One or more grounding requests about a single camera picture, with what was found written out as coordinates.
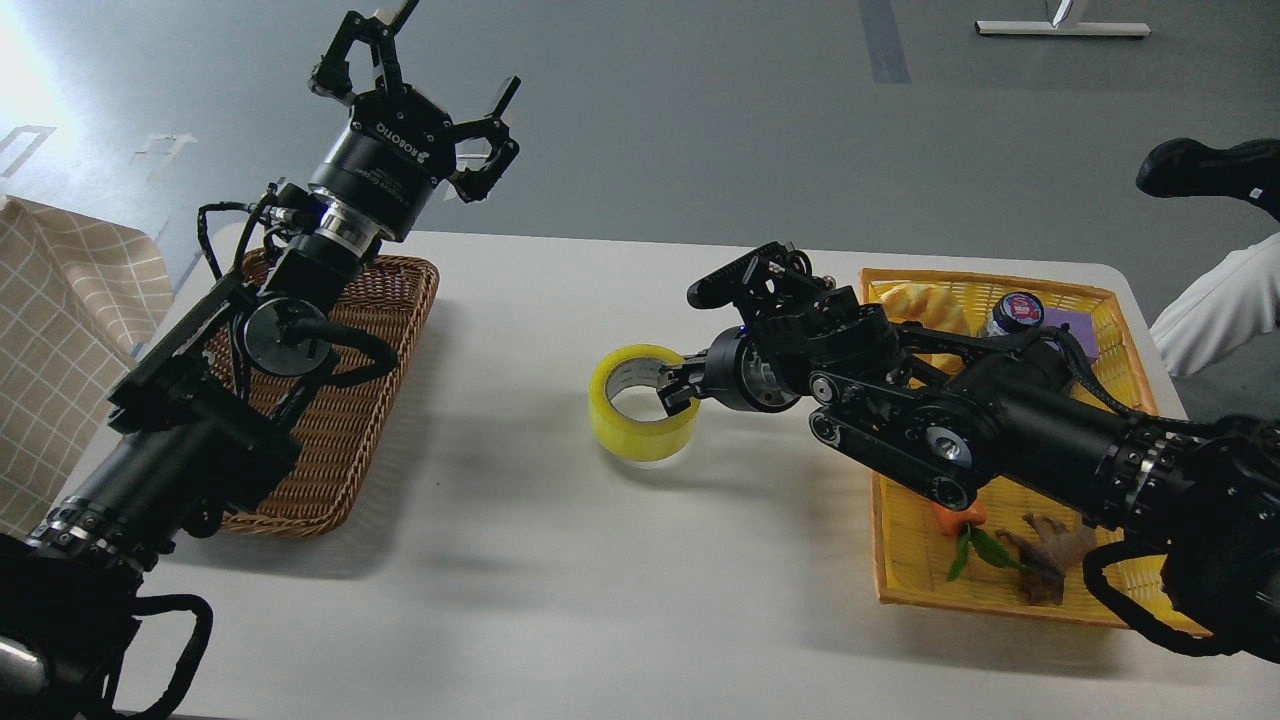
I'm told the small dark jar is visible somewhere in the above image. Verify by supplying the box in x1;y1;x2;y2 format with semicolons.
977;291;1046;338

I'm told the brown toy animal figure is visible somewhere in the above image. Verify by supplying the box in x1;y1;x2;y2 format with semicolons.
996;512;1097;606

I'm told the purple block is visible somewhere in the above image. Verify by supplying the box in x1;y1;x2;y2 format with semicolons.
1043;307;1100;365

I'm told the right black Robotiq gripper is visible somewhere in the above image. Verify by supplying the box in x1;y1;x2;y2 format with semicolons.
657;325;800;418

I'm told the yellow tape roll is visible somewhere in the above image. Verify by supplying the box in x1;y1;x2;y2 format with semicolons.
586;345;700;462

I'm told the brown wicker basket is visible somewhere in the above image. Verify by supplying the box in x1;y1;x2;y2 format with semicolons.
221;255;440;538

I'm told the toy croissant bread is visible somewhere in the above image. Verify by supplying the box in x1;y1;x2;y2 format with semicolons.
879;283;972;337

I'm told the white metal stand base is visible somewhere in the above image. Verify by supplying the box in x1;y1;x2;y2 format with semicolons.
974;1;1152;38

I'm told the beige checkered cloth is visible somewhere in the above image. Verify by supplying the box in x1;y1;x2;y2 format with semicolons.
1;195;174;538

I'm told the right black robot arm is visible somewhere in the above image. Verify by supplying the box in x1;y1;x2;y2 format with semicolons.
657;243;1279;662

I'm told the orange toy carrot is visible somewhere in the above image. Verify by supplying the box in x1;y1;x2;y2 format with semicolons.
931;500;1030;582

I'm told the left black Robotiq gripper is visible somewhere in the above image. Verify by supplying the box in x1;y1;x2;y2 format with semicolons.
308;0;522;243

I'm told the black shoe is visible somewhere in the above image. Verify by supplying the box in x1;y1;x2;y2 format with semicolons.
1135;138;1279;220

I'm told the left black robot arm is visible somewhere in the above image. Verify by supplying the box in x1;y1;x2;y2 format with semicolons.
3;1;521;719

